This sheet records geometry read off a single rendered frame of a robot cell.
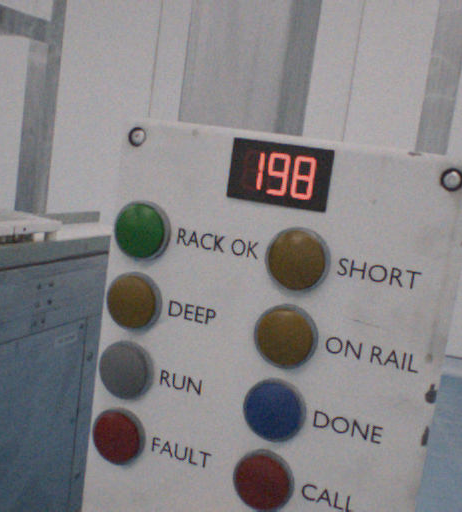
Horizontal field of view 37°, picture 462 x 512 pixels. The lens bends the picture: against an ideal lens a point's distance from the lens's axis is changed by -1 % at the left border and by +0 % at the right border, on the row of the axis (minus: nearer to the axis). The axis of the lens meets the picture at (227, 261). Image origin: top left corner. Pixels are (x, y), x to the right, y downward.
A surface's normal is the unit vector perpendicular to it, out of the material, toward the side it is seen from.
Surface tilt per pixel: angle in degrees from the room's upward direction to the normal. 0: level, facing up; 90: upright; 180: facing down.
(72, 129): 90
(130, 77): 90
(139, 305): 90
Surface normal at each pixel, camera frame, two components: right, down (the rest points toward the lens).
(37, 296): 0.92, 0.18
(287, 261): -0.42, 0.09
